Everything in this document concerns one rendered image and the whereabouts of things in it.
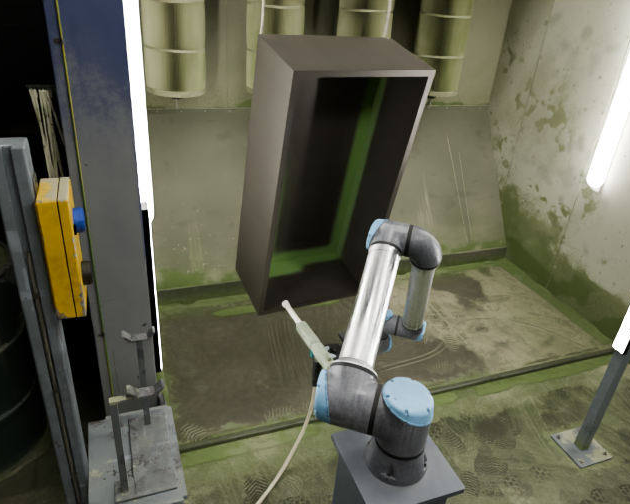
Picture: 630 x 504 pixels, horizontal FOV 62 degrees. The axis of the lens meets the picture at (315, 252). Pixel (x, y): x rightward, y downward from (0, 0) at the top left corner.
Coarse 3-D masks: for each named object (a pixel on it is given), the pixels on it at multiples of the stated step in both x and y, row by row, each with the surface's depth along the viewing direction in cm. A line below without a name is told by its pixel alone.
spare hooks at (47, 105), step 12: (36, 84) 137; (48, 84) 138; (36, 96) 137; (48, 96) 138; (36, 108) 139; (48, 108) 139; (48, 120) 141; (48, 132) 142; (60, 132) 142; (48, 144) 143; (48, 156) 146; (48, 168) 145; (60, 168) 149
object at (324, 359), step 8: (288, 304) 247; (296, 320) 237; (296, 328) 234; (304, 328) 230; (304, 336) 227; (312, 336) 226; (312, 344) 222; (320, 344) 222; (320, 352) 217; (320, 360) 216; (328, 360) 213; (312, 368) 227; (320, 368) 225; (328, 368) 211; (312, 376) 228; (312, 384) 230
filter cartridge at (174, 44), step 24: (144, 0) 271; (168, 0) 266; (192, 0) 271; (144, 24) 277; (168, 24) 273; (192, 24) 276; (144, 48) 287; (168, 48) 277; (192, 48) 282; (168, 72) 284; (192, 72) 288; (168, 96) 288; (192, 96) 293
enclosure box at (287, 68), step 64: (256, 64) 207; (320, 64) 186; (384, 64) 198; (256, 128) 217; (320, 128) 241; (384, 128) 239; (256, 192) 229; (320, 192) 266; (384, 192) 247; (256, 256) 242; (320, 256) 295
